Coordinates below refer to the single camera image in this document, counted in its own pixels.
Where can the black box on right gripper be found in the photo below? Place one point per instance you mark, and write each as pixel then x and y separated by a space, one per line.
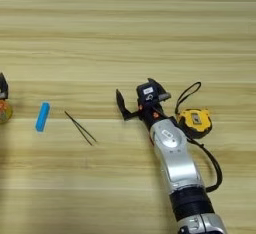
pixel 146 94

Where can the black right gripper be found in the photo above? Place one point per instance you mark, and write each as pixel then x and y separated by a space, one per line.
pixel 153 116

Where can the black tweezers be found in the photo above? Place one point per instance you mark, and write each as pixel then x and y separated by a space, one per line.
pixel 70 118

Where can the orange juice bottle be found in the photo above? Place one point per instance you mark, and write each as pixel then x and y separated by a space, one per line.
pixel 4 111

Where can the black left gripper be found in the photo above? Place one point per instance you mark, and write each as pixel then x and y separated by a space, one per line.
pixel 2 96

